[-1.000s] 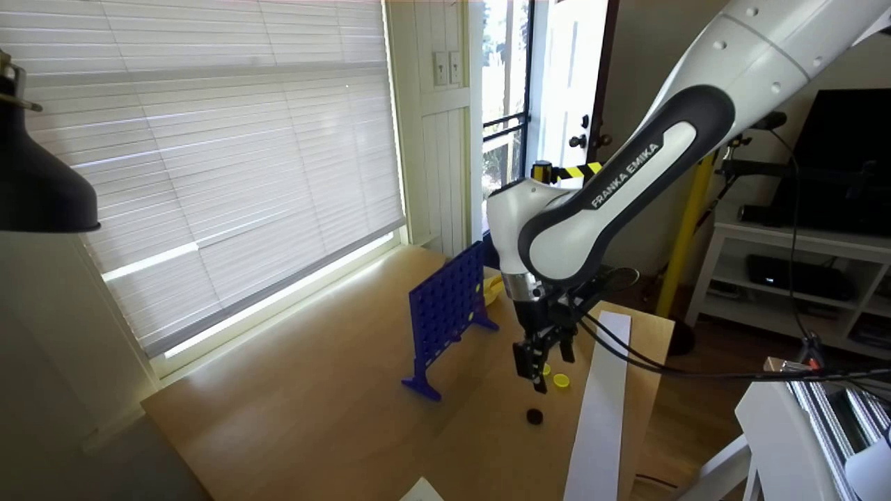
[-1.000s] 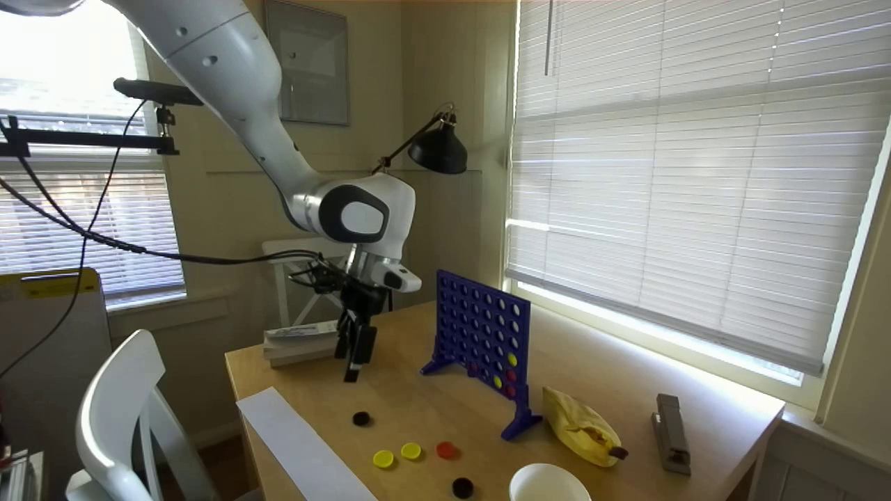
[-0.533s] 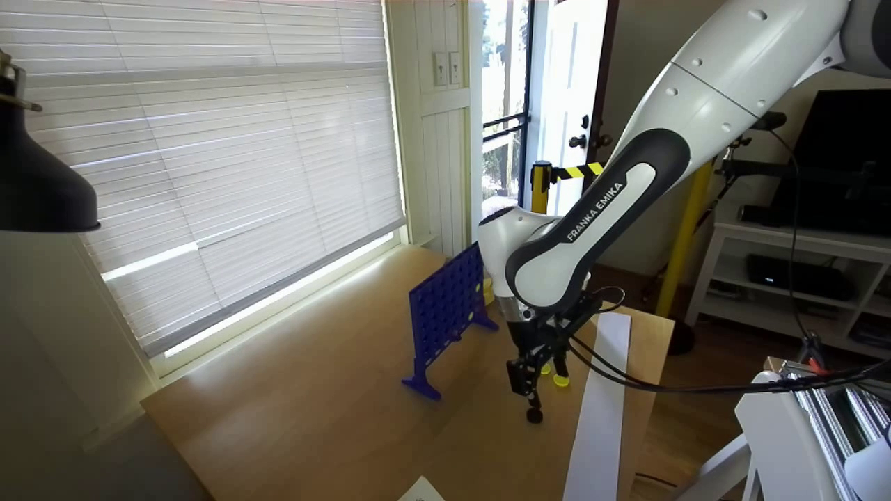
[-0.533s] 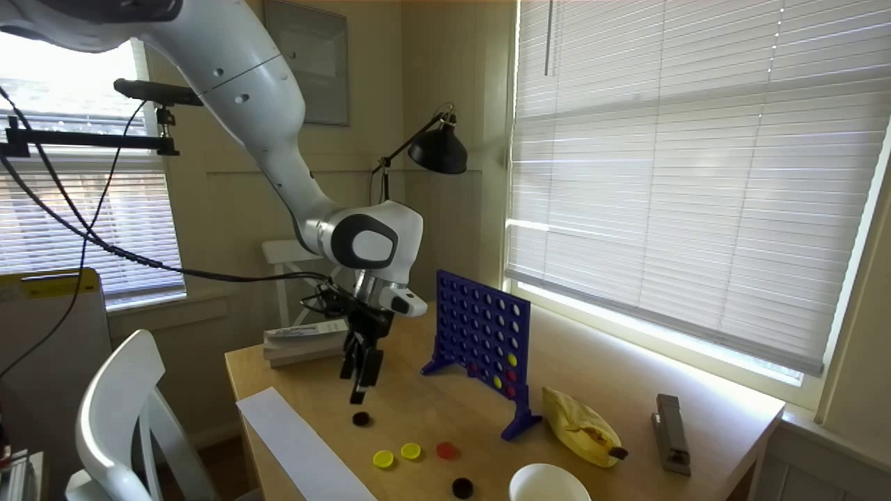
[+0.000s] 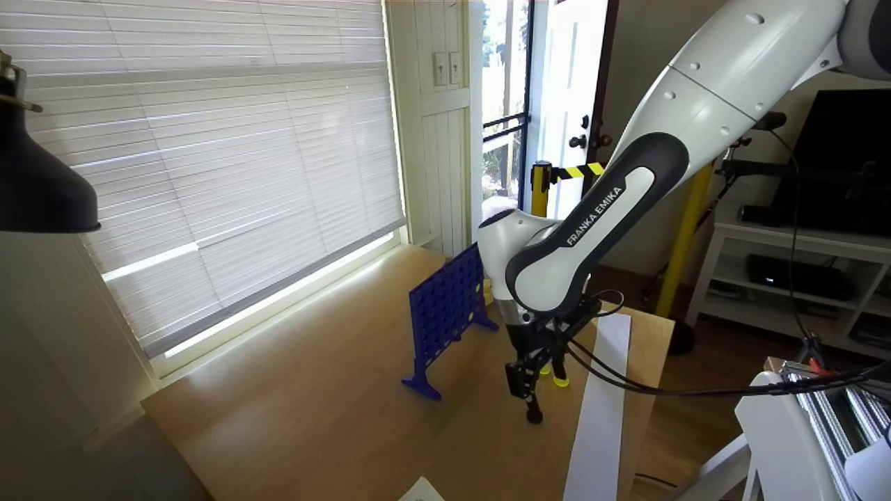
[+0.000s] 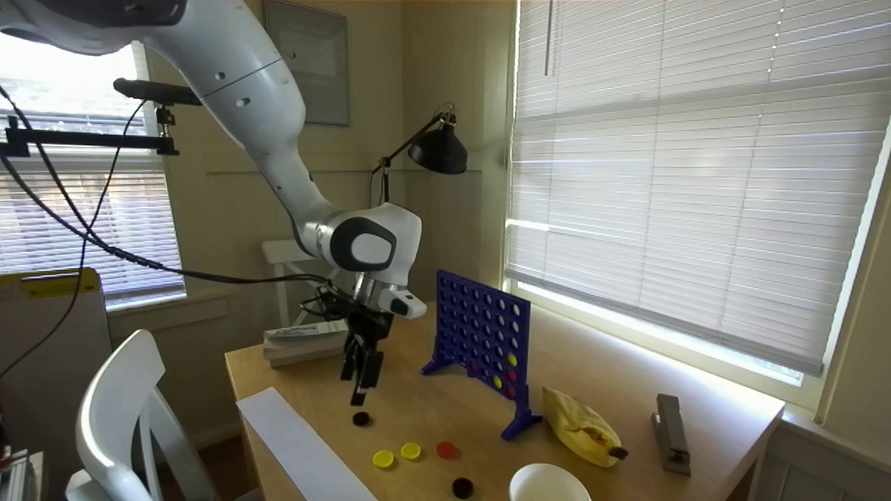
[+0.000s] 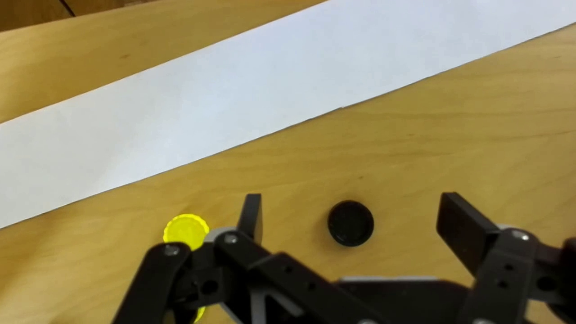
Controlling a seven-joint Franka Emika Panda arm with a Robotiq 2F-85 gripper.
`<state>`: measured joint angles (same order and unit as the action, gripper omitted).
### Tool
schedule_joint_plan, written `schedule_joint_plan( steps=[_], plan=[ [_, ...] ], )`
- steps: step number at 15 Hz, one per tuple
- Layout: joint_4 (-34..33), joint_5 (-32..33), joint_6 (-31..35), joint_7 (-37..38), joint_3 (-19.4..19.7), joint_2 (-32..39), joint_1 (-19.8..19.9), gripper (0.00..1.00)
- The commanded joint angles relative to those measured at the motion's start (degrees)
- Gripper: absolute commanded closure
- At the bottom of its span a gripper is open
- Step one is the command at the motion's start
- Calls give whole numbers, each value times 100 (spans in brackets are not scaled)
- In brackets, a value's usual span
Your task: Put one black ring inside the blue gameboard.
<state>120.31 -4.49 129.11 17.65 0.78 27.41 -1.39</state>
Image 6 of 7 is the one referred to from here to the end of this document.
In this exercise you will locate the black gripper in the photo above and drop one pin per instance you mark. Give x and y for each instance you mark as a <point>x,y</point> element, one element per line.
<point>368,328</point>

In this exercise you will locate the black game disc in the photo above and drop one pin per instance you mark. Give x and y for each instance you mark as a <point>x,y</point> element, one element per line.
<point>364,418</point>
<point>462,485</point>

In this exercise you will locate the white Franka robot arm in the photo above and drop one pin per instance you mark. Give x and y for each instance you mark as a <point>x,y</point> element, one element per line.
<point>242,83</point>

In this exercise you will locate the blue connect four gameboard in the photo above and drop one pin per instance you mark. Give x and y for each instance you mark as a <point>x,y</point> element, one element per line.
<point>484,342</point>

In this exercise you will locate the red disc inside gameboard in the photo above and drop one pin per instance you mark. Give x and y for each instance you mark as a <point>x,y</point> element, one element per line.
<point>509,381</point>

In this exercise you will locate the yellow disc inside gameboard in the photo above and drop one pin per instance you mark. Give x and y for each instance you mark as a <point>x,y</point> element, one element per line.
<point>513,359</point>

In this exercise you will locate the fairy tales paperback book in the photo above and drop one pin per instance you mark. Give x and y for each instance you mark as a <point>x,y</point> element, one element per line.
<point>306,340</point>

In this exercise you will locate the yellow game disc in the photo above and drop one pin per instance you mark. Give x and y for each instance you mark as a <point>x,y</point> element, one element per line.
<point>384,457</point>
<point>410,450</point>

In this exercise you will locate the long white paper strip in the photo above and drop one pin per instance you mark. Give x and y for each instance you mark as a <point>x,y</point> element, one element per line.
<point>296,446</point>

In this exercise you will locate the red game disc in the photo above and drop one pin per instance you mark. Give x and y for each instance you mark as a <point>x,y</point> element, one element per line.
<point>448,450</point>

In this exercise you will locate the white side table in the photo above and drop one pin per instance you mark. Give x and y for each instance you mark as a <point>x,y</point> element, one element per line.
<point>279,251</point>

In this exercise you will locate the white bowl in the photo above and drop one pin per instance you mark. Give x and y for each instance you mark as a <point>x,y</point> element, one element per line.
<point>546,485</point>

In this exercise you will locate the yellow banana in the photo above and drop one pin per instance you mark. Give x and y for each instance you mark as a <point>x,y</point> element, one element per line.
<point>581,427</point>

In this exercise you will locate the black desk lamp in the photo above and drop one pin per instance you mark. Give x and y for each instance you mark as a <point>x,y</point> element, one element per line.
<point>442,151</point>

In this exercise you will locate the white chair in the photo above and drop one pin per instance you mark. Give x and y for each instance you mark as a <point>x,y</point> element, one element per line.
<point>115,418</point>

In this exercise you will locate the small white window blinds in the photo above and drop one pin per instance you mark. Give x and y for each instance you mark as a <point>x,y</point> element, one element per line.
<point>141,222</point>

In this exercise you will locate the grey board with yellow tape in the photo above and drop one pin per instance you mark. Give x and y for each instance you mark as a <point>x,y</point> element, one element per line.
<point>45,352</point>

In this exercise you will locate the large white window blinds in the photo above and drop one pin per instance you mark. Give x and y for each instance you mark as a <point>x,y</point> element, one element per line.
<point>697,183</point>

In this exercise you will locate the grey wall panel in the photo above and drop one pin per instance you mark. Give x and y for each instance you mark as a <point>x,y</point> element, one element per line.
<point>324,65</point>

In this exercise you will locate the black camera on mount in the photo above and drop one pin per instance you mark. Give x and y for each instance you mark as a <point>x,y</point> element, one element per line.
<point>155,90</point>

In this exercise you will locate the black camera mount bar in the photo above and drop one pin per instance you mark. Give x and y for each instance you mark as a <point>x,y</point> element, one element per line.
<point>94,140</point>

